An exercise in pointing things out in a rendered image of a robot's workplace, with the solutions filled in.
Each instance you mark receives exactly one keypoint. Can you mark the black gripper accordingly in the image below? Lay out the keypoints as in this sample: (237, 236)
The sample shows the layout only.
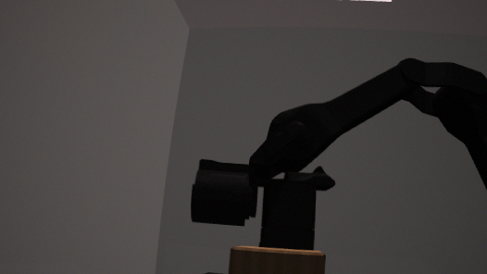
(287, 238)

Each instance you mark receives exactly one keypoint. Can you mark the brown wooden post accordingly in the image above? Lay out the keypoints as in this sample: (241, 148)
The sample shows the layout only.
(261, 260)

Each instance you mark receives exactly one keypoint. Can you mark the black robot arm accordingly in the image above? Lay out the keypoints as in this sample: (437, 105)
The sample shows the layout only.
(226, 193)

